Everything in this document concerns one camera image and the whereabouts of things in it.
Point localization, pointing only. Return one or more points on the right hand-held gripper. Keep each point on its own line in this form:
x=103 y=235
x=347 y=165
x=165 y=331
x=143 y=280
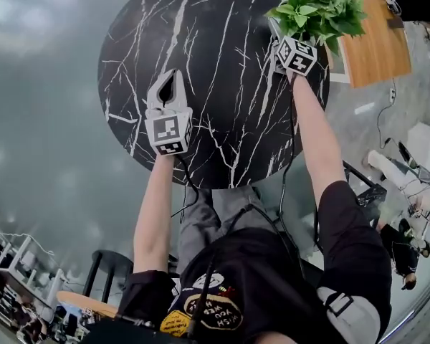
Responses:
x=295 y=57

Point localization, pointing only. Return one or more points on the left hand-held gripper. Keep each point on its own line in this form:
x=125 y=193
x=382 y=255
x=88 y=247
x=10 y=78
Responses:
x=168 y=131

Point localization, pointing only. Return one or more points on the green potted plant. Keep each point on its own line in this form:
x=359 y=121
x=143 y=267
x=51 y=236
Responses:
x=315 y=13

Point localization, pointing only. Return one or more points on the person's left forearm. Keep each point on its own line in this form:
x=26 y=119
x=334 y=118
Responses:
x=157 y=210

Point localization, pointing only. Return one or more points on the person's right forearm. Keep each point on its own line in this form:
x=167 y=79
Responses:
x=317 y=134

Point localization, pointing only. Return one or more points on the white power strip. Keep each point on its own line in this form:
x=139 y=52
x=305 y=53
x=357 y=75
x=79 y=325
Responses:
x=391 y=94

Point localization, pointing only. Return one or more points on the black stool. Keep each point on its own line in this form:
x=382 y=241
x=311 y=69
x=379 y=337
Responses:
x=107 y=271

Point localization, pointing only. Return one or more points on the white box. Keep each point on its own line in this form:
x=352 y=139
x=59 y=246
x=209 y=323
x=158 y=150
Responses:
x=424 y=143

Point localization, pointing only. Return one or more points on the black printed t-shirt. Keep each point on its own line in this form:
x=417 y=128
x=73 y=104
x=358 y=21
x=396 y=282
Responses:
x=272 y=281

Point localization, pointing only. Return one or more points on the wooden desk with white frame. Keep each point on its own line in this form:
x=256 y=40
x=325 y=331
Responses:
x=376 y=48

